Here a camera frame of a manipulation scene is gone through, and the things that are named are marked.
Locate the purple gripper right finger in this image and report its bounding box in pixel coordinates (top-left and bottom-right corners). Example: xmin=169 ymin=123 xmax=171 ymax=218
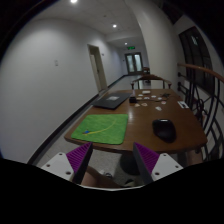
xmin=133 ymin=143 xmax=160 ymax=185

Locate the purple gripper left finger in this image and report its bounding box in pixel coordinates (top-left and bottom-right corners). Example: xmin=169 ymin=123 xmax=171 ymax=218
xmin=66 ymin=142 xmax=93 ymax=184

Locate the black computer mouse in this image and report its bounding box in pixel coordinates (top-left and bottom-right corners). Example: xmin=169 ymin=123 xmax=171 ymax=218
xmin=152 ymin=119 xmax=176 ymax=143

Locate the green mouse pad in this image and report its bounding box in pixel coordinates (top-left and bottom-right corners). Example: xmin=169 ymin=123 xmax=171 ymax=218
xmin=71 ymin=114 xmax=128 ymax=145

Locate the small black box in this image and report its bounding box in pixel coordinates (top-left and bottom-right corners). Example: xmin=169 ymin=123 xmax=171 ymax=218
xmin=129 ymin=97 xmax=137 ymax=103

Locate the dark closed laptop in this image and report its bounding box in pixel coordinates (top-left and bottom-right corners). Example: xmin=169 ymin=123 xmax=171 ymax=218
xmin=93 ymin=93 xmax=130 ymax=110

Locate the white card on table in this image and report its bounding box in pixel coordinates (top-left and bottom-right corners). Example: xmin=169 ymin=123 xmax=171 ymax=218
xmin=177 ymin=101 xmax=189 ymax=109

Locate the wooden chair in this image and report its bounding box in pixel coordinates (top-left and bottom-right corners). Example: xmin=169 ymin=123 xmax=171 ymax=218
xmin=130 ymin=74 xmax=172 ymax=90

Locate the double glass door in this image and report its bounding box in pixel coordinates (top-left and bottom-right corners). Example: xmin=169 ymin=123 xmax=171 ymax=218
xmin=125 ymin=53 xmax=143 ymax=75

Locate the white side door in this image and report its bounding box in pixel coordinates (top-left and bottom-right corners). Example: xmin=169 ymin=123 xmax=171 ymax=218
xmin=88 ymin=45 xmax=107 ymax=92

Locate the green exit sign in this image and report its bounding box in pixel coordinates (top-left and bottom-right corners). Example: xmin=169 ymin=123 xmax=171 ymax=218
xmin=127 ymin=46 xmax=135 ymax=50

